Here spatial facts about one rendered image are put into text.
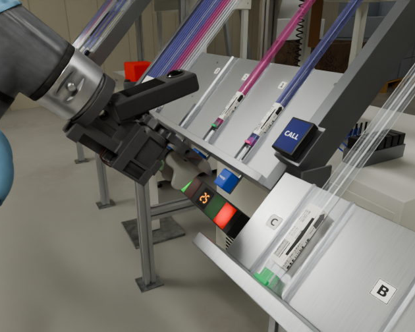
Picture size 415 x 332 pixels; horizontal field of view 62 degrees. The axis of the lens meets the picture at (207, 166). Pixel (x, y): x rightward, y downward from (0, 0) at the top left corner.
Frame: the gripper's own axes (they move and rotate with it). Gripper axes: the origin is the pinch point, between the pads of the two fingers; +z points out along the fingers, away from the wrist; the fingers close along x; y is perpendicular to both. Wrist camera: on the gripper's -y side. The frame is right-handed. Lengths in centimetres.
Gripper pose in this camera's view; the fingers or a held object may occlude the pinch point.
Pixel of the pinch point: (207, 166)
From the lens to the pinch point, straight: 52.8
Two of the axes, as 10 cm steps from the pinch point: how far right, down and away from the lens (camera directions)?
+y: -5.9, 8.0, -0.2
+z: 6.5, 4.9, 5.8
